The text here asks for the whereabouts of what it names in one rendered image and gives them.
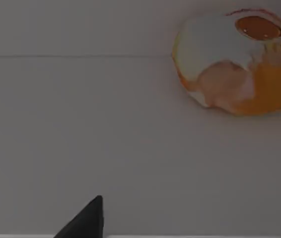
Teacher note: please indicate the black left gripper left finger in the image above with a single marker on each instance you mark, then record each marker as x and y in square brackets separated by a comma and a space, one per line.
[91, 220]

